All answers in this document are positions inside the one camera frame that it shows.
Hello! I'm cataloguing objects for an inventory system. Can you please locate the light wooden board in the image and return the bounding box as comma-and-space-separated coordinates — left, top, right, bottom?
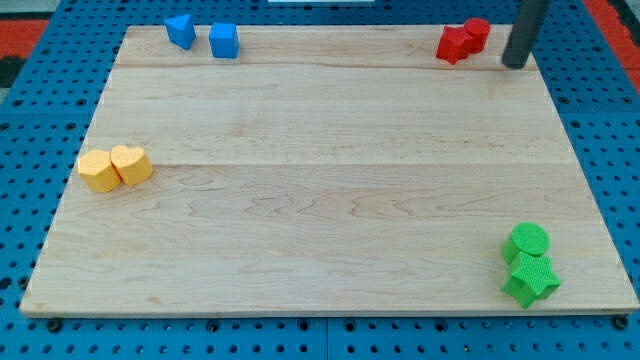
20, 25, 639, 318

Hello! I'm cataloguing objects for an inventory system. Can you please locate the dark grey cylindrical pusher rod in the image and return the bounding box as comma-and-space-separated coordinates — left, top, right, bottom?
501, 0, 551, 69

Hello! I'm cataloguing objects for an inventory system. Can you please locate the yellow heart block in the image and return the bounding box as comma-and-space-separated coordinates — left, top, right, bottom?
111, 145, 154, 186

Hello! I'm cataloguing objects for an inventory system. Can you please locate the green cylinder block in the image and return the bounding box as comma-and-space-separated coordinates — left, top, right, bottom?
501, 222, 550, 264

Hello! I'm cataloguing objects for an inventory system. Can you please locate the blue triangle block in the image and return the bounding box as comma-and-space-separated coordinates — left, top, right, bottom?
164, 14, 196, 50

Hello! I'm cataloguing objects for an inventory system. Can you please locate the yellow hexagon block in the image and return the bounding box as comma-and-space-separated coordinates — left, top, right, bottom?
77, 149, 122, 193

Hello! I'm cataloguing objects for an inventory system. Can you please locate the blue cube block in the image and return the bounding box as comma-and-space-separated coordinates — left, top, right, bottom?
208, 23, 240, 59

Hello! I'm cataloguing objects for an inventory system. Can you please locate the red star block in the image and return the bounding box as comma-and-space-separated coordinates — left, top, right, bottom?
436, 26, 473, 65

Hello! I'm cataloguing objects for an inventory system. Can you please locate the red cylinder block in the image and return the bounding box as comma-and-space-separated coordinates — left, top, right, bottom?
464, 17, 491, 54

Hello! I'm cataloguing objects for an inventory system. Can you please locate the green star block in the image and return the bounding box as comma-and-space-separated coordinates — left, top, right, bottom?
501, 252, 562, 309

